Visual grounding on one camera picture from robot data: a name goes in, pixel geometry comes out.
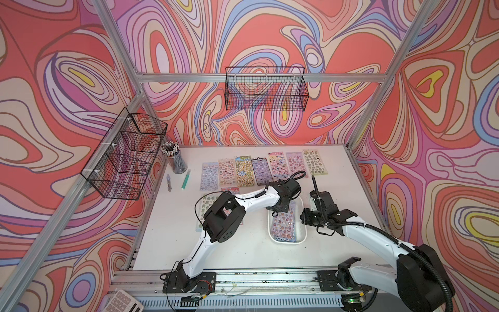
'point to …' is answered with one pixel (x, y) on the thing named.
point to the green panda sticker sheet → (245, 172)
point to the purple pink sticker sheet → (296, 164)
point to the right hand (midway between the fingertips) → (302, 221)
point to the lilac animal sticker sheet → (284, 225)
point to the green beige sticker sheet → (314, 162)
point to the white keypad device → (121, 301)
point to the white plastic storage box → (300, 228)
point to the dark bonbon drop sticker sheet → (262, 170)
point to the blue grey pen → (168, 179)
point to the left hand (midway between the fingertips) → (283, 209)
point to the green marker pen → (186, 179)
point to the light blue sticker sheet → (209, 181)
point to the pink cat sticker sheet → (279, 166)
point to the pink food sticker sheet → (227, 175)
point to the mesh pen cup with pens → (171, 151)
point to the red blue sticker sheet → (235, 190)
